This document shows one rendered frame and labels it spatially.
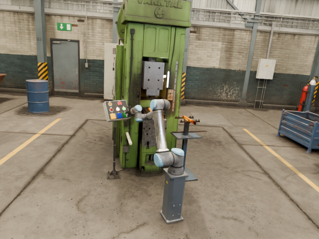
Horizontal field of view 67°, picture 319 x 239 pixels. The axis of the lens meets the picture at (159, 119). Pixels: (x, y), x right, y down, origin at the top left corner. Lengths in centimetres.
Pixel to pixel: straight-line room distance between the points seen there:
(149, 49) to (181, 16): 65
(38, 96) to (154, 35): 470
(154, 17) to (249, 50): 692
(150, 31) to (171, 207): 244
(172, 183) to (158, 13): 234
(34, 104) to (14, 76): 331
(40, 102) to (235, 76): 701
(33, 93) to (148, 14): 479
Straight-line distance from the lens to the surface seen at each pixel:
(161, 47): 381
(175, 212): 303
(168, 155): 266
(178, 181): 282
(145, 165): 399
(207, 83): 988
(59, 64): 1017
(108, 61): 903
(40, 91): 765
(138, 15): 373
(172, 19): 383
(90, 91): 994
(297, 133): 658
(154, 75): 366
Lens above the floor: 191
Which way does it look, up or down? 15 degrees down
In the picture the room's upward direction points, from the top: 4 degrees clockwise
